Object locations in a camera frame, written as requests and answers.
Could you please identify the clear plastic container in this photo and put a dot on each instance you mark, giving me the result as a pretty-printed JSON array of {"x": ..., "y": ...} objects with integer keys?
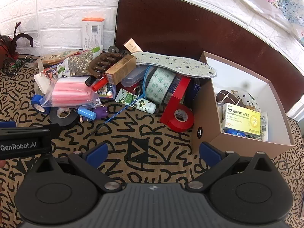
[
  {"x": 133, "y": 77},
  {"x": 161, "y": 83}
]

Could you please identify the dried herb sachet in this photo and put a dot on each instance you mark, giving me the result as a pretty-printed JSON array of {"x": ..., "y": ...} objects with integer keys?
[{"x": 79, "y": 63}]

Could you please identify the dark brown wooden board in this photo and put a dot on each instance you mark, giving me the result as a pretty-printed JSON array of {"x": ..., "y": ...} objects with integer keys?
[{"x": 166, "y": 23}]

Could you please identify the red squeeze tube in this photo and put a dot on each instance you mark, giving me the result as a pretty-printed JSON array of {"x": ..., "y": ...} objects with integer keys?
[{"x": 99, "y": 84}]

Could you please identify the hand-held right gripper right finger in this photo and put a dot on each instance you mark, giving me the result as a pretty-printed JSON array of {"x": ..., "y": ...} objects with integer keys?
[{"x": 210, "y": 153}]

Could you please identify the blue tape roll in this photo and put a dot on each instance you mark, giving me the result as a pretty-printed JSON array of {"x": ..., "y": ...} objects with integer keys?
[{"x": 35, "y": 103}]

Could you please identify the colourful picture card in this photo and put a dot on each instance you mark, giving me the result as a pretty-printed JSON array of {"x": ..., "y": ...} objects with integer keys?
[{"x": 49, "y": 72}]

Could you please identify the green white tube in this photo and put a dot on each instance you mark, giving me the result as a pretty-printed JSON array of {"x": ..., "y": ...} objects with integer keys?
[{"x": 140, "y": 103}]

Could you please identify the red tape roll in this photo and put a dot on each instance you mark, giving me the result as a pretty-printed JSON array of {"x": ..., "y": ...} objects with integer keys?
[{"x": 185, "y": 126}]

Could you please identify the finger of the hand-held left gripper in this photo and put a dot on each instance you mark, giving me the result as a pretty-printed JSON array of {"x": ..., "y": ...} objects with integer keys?
[
  {"x": 54, "y": 130},
  {"x": 7, "y": 124}
]

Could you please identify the bright red box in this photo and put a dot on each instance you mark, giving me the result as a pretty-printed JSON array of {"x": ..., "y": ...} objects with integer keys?
[{"x": 180, "y": 90}]

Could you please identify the brown hair claw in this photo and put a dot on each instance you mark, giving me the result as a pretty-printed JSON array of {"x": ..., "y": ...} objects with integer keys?
[{"x": 102, "y": 63}]

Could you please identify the grey dotted insole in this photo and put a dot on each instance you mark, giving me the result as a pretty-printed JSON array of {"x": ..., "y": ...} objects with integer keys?
[{"x": 178, "y": 64}]

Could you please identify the black cylinder cap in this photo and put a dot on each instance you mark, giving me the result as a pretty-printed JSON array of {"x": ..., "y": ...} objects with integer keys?
[{"x": 89, "y": 80}]

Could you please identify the brown cardboard box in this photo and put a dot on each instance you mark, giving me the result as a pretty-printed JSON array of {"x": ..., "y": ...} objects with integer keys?
[{"x": 206, "y": 104}]

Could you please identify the brown checked pouch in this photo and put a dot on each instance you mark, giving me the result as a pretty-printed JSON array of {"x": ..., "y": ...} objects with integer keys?
[{"x": 225, "y": 97}]

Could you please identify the dark blue box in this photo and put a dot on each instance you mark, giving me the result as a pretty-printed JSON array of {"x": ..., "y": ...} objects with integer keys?
[{"x": 196, "y": 86}]

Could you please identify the letter printed blanket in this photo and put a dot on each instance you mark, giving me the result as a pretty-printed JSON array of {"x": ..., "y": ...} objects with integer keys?
[{"x": 147, "y": 147}]

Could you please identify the blue purple balm tube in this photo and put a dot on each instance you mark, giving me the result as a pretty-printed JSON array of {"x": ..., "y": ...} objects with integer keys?
[{"x": 86, "y": 114}]

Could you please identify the white black patterned pouch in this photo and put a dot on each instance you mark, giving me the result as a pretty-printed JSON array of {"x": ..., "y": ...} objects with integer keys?
[{"x": 247, "y": 99}]

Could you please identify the floral cloth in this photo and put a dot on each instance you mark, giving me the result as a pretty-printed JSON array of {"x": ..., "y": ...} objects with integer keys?
[{"x": 285, "y": 2}]

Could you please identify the colourful card pack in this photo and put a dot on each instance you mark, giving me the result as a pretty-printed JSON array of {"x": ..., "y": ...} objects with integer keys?
[{"x": 108, "y": 92}]

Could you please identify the white box orange top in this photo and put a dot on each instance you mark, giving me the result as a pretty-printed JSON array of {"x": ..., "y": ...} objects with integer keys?
[{"x": 91, "y": 33}]

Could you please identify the small brown carton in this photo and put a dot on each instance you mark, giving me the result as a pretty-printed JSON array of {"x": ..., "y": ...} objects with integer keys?
[{"x": 121, "y": 67}]

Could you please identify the black feather decoration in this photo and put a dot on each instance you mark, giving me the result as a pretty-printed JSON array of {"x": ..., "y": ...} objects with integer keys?
[{"x": 7, "y": 42}]

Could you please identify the black tape roll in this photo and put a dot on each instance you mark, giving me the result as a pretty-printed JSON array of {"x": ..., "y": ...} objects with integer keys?
[{"x": 71, "y": 121}]

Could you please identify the white green packet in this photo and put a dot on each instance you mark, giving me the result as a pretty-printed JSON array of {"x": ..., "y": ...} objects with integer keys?
[{"x": 97, "y": 50}]

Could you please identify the person's left hand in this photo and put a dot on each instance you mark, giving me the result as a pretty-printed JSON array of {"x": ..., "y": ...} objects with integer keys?
[{"x": 2, "y": 164}]

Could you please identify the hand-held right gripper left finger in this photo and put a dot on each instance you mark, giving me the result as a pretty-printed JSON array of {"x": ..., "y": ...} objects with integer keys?
[{"x": 97, "y": 152}]

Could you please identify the yellow medicine box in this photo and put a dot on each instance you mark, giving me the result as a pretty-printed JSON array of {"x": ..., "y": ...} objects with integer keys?
[{"x": 239, "y": 118}]

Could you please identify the beige cosmetic tube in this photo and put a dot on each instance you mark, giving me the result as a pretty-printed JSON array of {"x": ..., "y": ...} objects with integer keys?
[{"x": 131, "y": 44}]

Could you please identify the bag of pink masks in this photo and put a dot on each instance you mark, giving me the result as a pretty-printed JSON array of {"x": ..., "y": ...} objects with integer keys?
[{"x": 68, "y": 92}]

